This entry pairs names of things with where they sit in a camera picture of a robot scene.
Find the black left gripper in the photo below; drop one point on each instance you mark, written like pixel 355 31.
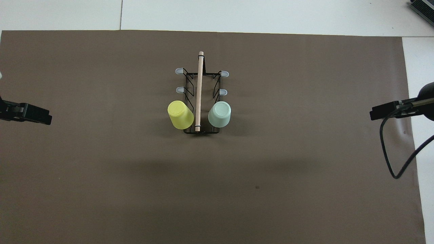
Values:
pixel 9 110

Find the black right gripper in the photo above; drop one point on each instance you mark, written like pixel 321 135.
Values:
pixel 417 106

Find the yellow plastic cup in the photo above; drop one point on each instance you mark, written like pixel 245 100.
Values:
pixel 179 115

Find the pale green plastic cup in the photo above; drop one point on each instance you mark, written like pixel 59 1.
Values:
pixel 219 115

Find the grey ribbed device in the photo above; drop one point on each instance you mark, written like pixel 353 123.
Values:
pixel 423 6

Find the brown table mat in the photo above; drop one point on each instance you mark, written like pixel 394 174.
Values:
pixel 217 189

